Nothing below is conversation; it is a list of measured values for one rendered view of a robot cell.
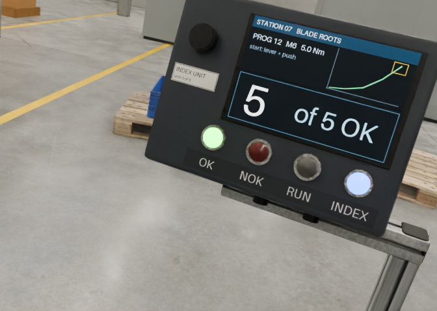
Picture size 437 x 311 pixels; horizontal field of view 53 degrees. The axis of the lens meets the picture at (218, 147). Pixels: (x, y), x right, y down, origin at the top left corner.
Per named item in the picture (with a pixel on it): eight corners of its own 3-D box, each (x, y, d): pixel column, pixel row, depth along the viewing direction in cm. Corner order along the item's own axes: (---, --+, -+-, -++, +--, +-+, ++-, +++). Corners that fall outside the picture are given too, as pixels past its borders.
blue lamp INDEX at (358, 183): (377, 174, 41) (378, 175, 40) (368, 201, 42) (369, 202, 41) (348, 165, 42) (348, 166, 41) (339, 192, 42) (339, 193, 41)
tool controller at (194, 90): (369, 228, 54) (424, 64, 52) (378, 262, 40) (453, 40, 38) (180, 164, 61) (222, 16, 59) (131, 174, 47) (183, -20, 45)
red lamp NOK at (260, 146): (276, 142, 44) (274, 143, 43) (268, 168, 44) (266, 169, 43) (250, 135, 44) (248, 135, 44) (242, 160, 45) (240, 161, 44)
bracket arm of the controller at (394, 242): (419, 252, 50) (428, 230, 49) (421, 266, 48) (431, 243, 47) (227, 187, 56) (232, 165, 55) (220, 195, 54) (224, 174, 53)
